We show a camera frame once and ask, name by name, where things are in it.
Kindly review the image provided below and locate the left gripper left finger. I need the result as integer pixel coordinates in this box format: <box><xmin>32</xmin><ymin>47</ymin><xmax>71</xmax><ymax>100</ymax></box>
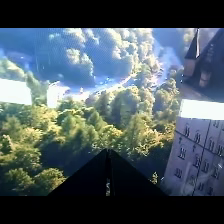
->
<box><xmin>48</xmin><ymin>148</ymin><xmax>109</xmax><ymax>197</ymax></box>

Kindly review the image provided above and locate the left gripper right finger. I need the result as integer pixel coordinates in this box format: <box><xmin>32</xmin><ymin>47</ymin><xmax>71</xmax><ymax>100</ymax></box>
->
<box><xmin>108</xmin><ymin>148</ymin><xmax>168</xmax><ymax>197</ymax></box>

